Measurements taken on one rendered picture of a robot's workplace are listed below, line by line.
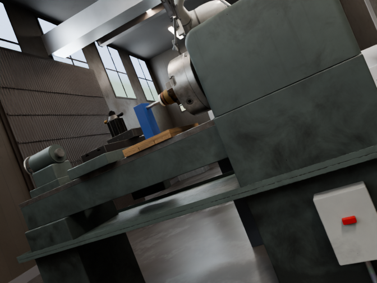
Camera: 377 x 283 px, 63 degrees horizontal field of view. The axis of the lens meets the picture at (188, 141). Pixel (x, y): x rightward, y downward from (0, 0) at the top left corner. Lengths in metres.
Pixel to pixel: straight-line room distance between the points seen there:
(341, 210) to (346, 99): 0.40
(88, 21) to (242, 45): 5.34
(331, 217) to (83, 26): 5.85
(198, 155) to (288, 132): 0.43
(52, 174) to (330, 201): 1.64
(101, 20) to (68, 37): 0.78
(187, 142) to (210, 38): 0.47
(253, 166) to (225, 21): 0.60
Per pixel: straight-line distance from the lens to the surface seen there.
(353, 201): 1.23
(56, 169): 2.17
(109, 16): 6.27
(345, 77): 1.24
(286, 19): 1.28
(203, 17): 2.03
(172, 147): 1.48
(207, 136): 1.40
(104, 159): 1.64
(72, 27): 6.65
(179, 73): 1.46
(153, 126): 1.70
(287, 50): 1.26
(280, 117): 1.26
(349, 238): 1.28
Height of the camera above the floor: 0.78
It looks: 1 degrees up
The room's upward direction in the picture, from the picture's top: 22 degrees counter-clockwise
